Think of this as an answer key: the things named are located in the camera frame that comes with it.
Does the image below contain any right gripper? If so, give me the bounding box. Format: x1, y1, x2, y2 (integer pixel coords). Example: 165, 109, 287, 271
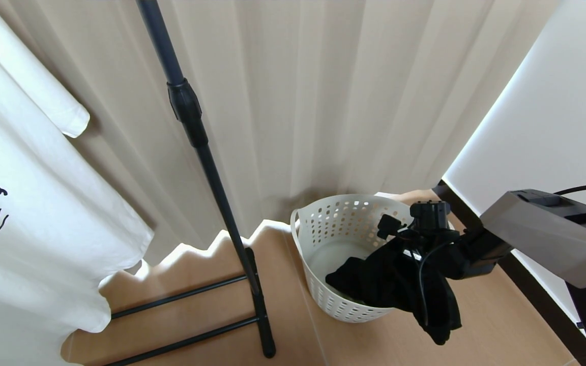
399, 229, 462, 266

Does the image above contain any black garment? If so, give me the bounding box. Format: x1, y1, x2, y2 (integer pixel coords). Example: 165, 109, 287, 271
325, 238, 462, 346

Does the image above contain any black clothes rack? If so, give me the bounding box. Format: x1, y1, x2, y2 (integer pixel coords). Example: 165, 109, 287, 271
104, 0, 277, 366

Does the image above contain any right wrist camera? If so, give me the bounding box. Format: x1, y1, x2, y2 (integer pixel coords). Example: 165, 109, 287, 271
377, 200, 452, 240

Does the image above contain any white printed t-shirt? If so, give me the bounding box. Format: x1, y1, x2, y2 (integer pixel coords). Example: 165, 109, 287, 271
0, 0, 154, 366

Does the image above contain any beige curtain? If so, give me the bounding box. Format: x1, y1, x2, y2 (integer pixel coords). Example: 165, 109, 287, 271
0, 0, 563, 265

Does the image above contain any white laundry basket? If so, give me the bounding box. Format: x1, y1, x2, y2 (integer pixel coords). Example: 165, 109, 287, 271
290, 193, 456, 324

